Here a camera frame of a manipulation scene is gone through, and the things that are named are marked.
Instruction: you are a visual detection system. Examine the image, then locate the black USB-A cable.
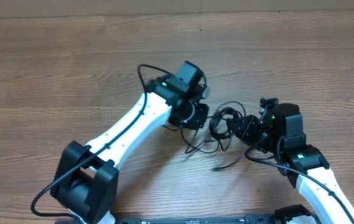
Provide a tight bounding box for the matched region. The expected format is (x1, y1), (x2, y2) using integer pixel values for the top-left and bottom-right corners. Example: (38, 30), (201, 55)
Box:
(208, 101), (248, 172)

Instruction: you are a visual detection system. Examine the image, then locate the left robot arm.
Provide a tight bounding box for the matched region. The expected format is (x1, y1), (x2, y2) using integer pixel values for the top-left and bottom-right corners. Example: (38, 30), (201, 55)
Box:
(50, 61), (210, 223)

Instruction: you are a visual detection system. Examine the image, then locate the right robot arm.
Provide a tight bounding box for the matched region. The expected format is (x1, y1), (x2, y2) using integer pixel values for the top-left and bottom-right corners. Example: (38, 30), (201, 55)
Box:
(226, 98), (354, 223)

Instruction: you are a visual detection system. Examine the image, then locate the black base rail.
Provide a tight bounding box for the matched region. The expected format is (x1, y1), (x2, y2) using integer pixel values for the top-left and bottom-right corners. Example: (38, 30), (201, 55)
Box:
(98, 214), (274, 224)

